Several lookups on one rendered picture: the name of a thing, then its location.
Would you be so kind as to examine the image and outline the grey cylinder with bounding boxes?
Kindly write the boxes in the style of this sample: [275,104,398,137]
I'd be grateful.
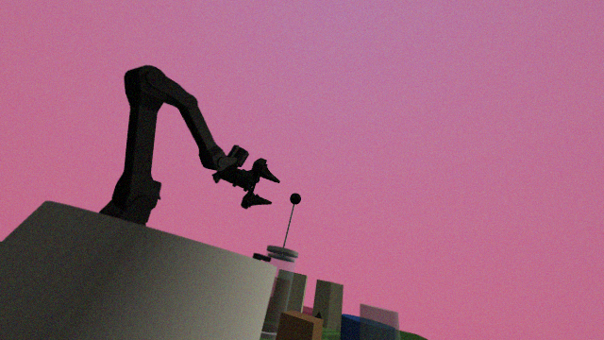
[359,303,401,340]

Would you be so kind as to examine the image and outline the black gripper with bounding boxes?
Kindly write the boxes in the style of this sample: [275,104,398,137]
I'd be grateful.
[230,158,280,210]

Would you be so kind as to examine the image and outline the glass coffee press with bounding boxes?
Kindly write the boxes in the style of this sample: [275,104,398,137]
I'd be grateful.
[252,194,301,339]

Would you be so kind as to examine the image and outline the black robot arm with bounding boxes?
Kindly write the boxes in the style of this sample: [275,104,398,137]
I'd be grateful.
[99,65,249,226]

